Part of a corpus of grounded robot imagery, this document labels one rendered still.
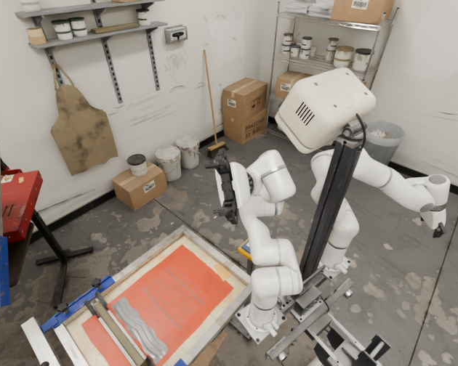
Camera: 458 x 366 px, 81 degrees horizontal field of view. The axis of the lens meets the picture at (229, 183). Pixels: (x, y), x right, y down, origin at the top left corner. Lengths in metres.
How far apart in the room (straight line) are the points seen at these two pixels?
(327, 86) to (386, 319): 2.29
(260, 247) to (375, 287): 1.99
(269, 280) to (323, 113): 0.55
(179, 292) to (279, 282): 0.68
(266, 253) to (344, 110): 0.55
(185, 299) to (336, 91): 1.15
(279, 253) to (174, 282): 0.70
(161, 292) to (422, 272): 2.44
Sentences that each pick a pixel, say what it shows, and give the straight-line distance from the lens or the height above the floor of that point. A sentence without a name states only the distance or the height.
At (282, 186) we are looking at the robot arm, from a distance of 0.72.
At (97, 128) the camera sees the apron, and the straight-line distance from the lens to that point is 3.06.
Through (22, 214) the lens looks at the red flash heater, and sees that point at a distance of 1.98.
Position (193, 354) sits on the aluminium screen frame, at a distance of 1.34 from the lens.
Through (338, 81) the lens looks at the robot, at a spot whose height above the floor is 2.02.
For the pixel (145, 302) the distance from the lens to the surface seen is 1.51.
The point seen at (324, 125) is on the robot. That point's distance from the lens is 0.68.
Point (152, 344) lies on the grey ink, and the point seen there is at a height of 0.96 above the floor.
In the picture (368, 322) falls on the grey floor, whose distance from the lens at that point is 2.69.
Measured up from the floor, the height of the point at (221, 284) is 0.96.
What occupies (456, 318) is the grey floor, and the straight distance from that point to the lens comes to 3.08.
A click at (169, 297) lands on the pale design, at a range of 1.49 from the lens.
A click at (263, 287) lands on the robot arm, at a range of 0.95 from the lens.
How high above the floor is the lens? 2.26
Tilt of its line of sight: 40 degrees down
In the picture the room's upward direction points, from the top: straight up
